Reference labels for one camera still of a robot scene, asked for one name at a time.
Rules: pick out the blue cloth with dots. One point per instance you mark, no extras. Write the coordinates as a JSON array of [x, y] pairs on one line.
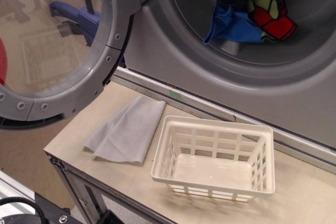
[[233, 25]]

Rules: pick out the red green patterned cloth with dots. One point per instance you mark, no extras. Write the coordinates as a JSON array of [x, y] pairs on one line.
[[271, 17]]

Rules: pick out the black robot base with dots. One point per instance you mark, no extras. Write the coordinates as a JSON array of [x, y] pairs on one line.
[[37, 210]]

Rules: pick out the grey washing machine body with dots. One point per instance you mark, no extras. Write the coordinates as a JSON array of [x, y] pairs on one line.
[[289, 85]]

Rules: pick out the round washing machine door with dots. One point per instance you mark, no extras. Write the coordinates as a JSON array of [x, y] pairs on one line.
[[52, 74]]

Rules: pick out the white plastic basket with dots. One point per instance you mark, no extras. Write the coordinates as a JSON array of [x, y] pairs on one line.
[[217, 159]]

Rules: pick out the grey cloth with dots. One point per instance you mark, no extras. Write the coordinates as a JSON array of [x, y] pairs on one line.
[[126, 137]]

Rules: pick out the red round object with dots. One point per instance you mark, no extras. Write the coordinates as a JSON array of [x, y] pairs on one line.
[[3, 63]]

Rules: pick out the blue clamp handle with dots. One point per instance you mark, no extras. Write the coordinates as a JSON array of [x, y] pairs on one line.
[[86, 22]]

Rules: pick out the aluminium table frame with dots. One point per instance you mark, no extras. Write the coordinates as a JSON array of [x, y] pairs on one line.
[[88, 194]]

